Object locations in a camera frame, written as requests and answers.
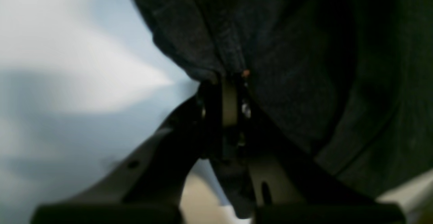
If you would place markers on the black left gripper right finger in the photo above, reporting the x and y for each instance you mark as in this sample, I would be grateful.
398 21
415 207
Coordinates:
289 188

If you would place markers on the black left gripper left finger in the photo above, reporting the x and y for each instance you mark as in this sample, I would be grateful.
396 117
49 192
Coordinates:
146 187

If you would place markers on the black t-shirt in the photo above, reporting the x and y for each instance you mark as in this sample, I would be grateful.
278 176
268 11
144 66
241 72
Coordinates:
348 82

